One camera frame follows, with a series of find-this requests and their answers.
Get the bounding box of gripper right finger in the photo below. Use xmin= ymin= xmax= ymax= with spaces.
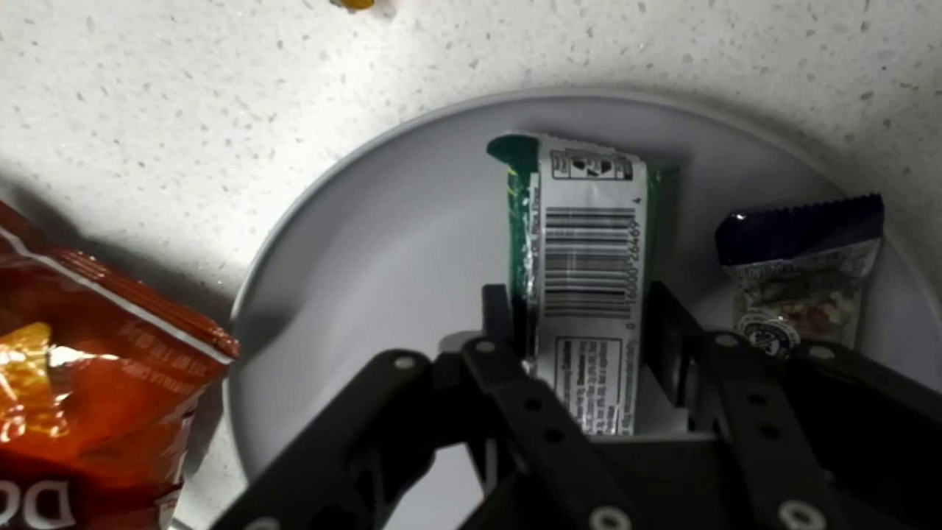
xmin=646 ymin=280 xmax=942 ymax=530

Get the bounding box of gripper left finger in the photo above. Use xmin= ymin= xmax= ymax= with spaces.
xmin=210 ymin=283 xmax=641 ymax=530

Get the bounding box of green snack bar wrapper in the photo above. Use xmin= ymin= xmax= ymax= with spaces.
xmin=486 ymin=132 xmax=679 ymax=437

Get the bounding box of dark blue snack packet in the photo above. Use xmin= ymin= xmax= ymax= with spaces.
xmin=714 ymin=193 xmax=885 ymax=359

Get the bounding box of white round plate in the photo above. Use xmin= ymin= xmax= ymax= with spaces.
xmin=224 ymin=90 xmax=942 ymax=530

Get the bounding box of small yellow object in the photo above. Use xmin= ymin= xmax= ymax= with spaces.
xmin=329 ymin=0 xmax=398 ymax=18

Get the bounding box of red chip bag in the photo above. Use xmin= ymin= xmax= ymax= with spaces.
xmin=0 ymin=200 xmax=241 ymax=530

